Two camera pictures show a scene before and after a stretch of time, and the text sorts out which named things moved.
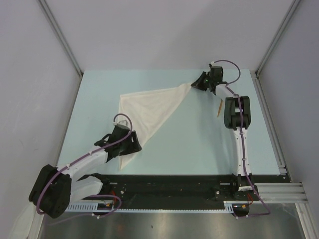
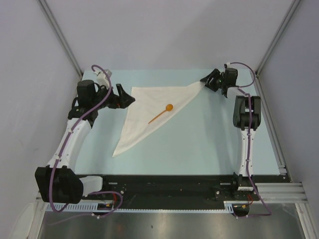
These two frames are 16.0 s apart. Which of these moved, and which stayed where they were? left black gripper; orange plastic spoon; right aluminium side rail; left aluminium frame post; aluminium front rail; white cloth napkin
Moved: left black gripper; orange plastic spoon; white cloth napkin
Stayed: right aluminium side rail; aluminium front rail; left aluminium frame post
